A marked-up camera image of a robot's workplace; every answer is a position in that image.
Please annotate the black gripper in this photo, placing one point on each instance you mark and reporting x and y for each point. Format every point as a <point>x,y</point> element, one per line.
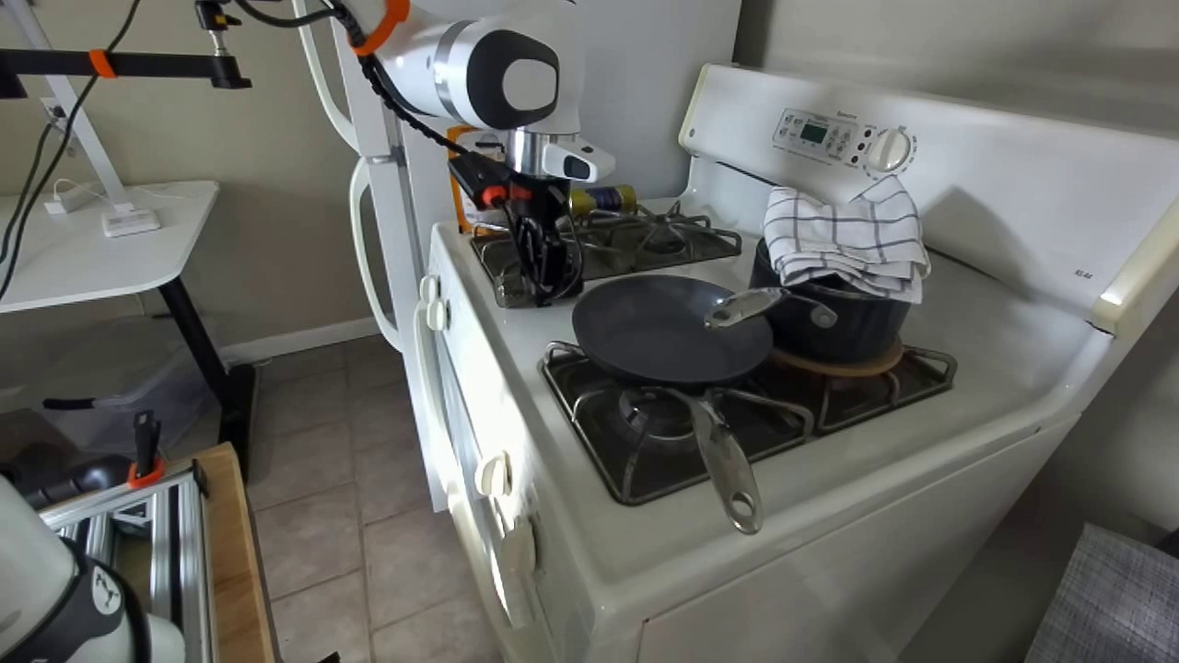
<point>510,194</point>

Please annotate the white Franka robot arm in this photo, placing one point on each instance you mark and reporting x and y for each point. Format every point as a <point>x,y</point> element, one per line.
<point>465,74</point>

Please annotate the black frying pan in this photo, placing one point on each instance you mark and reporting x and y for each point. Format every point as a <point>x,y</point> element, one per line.
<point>663,333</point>

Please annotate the yellow blue can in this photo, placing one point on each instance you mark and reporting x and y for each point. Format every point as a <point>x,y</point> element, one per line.
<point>605,199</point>

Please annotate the black grate without pans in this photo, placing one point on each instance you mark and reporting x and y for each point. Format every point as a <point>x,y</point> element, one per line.
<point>650,239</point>

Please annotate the white stove knob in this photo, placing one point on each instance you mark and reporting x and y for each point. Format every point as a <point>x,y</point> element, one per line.
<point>499,479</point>
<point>431,304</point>

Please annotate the black grate under pans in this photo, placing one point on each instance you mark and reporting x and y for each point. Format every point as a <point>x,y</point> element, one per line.
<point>637,443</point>

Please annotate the dark saucepan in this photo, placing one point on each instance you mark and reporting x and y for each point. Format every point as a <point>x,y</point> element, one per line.
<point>835,325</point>

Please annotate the round cork trivet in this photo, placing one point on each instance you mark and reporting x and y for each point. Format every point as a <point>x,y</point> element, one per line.
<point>847,365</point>

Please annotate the white timer dial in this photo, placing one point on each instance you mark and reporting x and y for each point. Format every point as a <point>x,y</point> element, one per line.
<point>890,147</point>

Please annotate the white stand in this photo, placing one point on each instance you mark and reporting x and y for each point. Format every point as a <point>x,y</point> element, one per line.
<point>130,221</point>

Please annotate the black horizontal bar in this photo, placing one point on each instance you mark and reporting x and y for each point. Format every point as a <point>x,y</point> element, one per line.
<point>159,66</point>

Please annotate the black orange clamp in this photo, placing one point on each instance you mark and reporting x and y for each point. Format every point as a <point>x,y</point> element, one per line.
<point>148,447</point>

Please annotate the wooden board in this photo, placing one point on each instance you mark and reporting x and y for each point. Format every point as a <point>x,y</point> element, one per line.
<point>239,577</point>

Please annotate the white table with black leg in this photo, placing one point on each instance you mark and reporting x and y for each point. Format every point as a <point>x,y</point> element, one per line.
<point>86,263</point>

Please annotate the white gas stove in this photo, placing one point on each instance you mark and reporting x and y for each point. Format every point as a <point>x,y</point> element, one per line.
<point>1007,354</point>

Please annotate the grey checkered cloth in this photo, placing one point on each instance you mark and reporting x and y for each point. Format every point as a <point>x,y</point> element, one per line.
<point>1109,602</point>

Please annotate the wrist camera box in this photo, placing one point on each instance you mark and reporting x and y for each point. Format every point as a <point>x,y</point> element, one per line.
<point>576,160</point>

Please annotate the aluminium profile frame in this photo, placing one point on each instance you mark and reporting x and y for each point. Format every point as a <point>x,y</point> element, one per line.
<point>172,563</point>

